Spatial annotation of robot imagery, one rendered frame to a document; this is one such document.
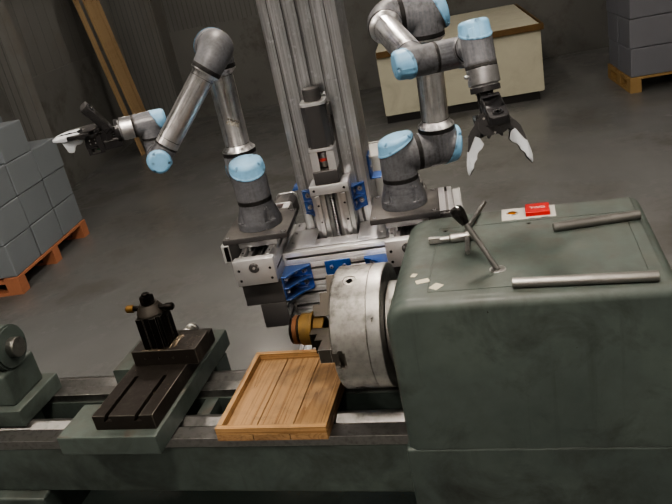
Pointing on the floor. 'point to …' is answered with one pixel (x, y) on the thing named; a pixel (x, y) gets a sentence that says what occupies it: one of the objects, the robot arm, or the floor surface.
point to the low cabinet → (512, 48)
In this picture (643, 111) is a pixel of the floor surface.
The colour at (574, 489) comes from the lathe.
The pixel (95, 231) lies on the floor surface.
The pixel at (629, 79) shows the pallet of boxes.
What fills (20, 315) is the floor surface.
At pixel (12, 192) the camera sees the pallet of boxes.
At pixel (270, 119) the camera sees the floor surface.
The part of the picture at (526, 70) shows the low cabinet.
